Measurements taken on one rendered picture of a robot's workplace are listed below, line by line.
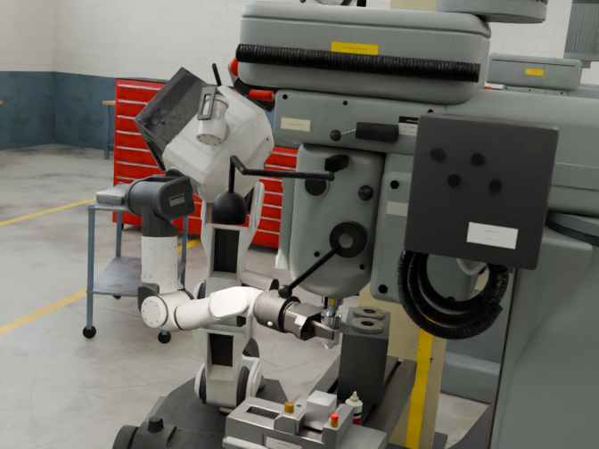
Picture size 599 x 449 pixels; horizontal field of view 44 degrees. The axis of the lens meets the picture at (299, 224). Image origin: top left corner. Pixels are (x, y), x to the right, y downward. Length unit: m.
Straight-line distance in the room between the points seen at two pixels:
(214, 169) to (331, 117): 0.54
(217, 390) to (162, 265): 0.75
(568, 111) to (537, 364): 0.44
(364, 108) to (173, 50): 10.59
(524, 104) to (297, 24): 0.44
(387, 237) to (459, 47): 0.37
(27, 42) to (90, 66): 1.02
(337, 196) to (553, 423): 0.57
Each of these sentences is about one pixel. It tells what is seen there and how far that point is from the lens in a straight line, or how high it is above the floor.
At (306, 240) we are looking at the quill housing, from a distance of 1.47.
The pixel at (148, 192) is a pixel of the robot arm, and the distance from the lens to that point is 1.86.
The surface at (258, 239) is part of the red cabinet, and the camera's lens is 6.70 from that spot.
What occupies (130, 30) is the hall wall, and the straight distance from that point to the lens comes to 12.30.
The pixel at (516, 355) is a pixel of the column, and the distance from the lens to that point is 1.38.
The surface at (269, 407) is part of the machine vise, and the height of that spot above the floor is 0.99.
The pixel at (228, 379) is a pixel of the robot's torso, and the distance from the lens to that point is 2.45.
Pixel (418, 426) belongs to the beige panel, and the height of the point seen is 0.16.
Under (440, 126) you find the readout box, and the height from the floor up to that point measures 1.71.
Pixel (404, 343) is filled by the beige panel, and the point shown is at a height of 0.54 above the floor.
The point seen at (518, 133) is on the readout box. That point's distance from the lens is 1.09.
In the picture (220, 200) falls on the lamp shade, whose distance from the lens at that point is 1.50.
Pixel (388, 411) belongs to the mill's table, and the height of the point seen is 0.92.
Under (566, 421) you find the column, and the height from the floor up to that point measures 1.21.
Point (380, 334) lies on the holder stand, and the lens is 1.94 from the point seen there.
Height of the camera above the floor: 1.79
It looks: 13 degrees down
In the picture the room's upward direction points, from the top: 5 degrees clockwise
